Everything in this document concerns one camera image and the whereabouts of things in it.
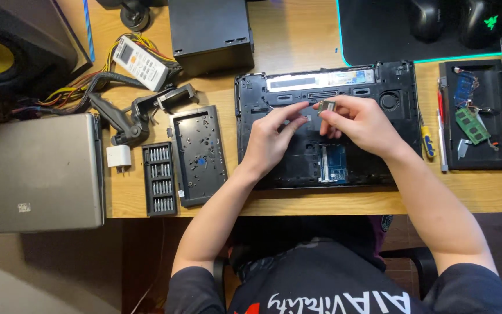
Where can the person's right hand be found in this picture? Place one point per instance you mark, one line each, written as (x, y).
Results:
(364, 124)

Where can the person's left hand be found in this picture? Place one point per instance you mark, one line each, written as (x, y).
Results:
(264, 139)

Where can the small metal circuit card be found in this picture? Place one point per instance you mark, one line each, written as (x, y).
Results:
(327, 107)

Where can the opened black laptop base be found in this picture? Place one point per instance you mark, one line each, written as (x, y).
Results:
(364, 170)

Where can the black laptop cover with screws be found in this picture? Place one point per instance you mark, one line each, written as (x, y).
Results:
(198, 157)

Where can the red and silver pen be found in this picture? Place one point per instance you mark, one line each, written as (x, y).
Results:
(442, 131)

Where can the black mouse pad cyan edge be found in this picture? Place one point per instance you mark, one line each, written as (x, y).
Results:
(377, 35)

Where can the green memory module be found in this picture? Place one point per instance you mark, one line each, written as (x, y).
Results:
(472, 126)

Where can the black screwdriver bit set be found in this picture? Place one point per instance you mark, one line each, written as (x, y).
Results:
(159, 179)

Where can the black power supply box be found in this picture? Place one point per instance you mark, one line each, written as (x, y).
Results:
(209, 32)

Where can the plain black computer mouse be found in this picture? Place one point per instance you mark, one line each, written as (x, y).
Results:
(426, 19)

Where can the black laptop panel tray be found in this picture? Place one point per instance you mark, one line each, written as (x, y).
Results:
(495, 148)

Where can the white remote control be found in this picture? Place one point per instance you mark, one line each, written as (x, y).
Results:
(142, 63)

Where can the person's black printed shirt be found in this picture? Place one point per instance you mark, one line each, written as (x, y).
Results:
(320, 279)

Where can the black chair armrest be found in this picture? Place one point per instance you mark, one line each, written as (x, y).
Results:
(421, 266)

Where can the black mouse with green logo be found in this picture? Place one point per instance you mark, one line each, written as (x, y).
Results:
(482, 24)

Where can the black round stand base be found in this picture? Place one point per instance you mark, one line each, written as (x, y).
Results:
(134, 15)

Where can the blue striped rod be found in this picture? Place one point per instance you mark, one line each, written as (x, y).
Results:
(88, 30)

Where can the closed silver laptop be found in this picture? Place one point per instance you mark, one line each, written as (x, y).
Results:
(33, 174)

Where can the black speaker with yellow cone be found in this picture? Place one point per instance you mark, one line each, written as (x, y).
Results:
(20, 48)

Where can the small silver metal bracket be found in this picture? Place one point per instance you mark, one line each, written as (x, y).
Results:
(462, 148)

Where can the black clamp phone mount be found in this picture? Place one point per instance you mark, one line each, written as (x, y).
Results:
(124, 120)

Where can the white wall charger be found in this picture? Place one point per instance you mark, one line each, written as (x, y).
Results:
(119, 156)

